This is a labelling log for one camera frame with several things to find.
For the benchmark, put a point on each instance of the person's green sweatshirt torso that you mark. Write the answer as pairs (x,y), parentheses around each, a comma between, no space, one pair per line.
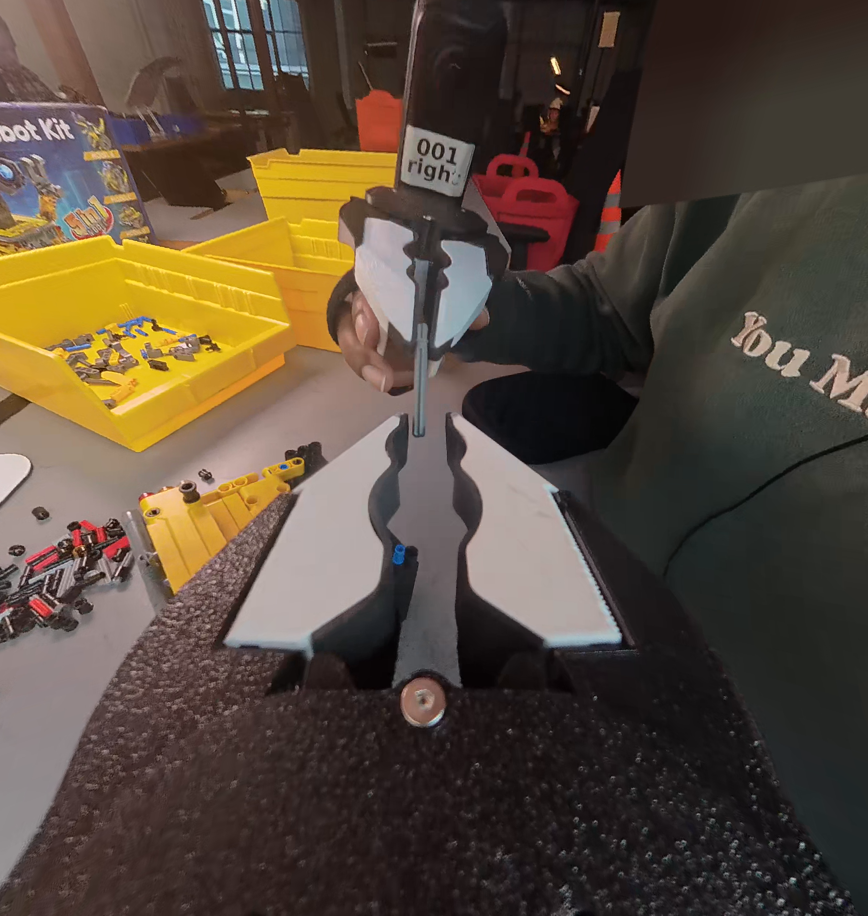
(763,644)

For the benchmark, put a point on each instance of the empty yellow plastic bin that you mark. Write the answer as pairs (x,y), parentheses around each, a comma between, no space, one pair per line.
(262,250)
(312,179)

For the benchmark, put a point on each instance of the grey lego axle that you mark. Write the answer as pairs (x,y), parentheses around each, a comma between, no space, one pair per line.
(420,401)

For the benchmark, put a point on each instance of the person's right hand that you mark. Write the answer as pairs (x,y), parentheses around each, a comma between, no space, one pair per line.
(366,350)

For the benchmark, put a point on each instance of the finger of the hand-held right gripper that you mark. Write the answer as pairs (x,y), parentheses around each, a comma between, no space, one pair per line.
(384,279)
(466,286)

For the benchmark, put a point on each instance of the person's right forearm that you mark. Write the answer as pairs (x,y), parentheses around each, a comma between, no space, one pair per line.
(584,308)

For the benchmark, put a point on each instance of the heap of grey blue pieces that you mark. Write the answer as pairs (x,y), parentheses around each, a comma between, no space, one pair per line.
(119,354)

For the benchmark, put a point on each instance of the red plastic basket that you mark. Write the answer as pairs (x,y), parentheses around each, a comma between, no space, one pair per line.
(541,215)
(495,186)

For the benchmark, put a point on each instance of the yellow bin with many pieces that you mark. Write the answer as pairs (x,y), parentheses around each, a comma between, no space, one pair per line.
(191,401)

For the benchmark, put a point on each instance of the yellow and black lego model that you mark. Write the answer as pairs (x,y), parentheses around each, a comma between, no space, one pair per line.
(205,515)

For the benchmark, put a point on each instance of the pile of black red pins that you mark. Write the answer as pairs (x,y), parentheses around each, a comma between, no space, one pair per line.
(55,572)

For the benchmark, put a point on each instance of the black padded armrest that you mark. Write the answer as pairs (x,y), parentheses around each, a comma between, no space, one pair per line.
(548,422)

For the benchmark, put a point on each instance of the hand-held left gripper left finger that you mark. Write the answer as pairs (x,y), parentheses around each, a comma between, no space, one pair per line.
(312,558)

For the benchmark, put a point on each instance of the dark background table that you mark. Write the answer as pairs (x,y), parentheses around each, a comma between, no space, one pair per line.
(191,164)

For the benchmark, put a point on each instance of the blue robot kit box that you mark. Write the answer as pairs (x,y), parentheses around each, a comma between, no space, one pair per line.
(48,179)

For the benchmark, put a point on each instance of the orange striped traffic cone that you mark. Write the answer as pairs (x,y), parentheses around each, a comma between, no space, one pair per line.
(609,222)

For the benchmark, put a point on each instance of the blue lego pin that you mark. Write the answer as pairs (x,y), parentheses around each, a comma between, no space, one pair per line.
(399,554)

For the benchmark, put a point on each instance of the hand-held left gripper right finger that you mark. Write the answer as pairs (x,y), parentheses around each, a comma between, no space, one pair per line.
(541,558)

